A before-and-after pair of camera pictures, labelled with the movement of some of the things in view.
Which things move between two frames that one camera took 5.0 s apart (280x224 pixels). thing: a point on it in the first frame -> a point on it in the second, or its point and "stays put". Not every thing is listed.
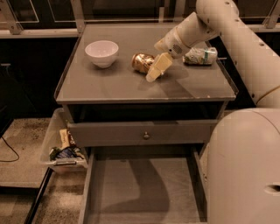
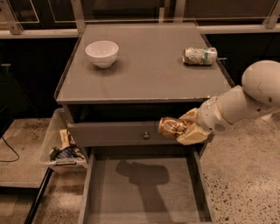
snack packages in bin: x=68 y=149 stays put
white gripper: x=171 y=44 -> x=209 y=115
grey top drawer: x=142 y=133 stays put
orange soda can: x=142 y=61 -> x=171 y=127
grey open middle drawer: x=144 y=185 stays put
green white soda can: x=200 y=56 stays put
